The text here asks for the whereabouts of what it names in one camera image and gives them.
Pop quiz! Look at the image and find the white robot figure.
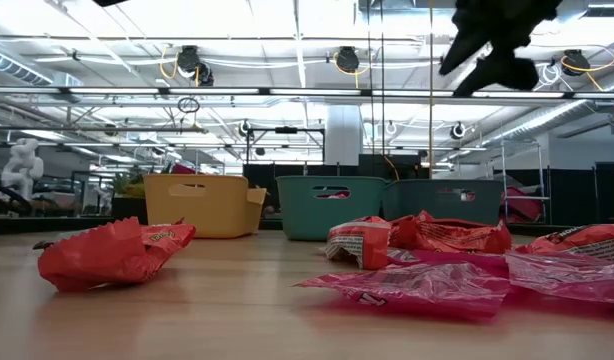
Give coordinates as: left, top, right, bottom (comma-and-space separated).
0, 138, 45, 202

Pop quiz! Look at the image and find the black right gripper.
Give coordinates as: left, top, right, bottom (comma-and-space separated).
439, 0, 563, 96

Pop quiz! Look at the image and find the dark blue plastic bin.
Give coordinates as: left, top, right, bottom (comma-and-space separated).
384, 178, 505, 226

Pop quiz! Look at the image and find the metal rack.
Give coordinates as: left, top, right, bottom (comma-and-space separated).
500, 138, 547, 225

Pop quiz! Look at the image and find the black gantry frame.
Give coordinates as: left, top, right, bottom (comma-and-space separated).
245, 127, 326, 165

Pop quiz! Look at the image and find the yellow plastic bin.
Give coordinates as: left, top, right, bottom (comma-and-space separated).
143, 173, 268, 240

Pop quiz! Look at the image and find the black hanging cable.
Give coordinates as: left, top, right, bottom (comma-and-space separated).
379, 0, 387, 157
366, 0, 374, 156

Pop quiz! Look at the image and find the orange Reese's candy pack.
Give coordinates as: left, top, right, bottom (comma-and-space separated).
325, 215, 392, 272
515, 222, 614, 265
389, 209, 514, 255
36, 216, 197, 294

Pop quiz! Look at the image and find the teal plastic bin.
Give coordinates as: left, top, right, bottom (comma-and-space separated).
275, 175, 388, 242

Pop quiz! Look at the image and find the potted succulent plant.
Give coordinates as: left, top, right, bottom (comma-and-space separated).
110, 169, 149, 222

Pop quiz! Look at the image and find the red Twizzlers candy pack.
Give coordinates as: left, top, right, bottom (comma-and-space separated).
292, 259, 512, 322
386, 247, 511, 266
505, 251, 614, 308

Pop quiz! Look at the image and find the black hanging ring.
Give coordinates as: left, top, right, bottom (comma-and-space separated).
176, 96, 201, 115

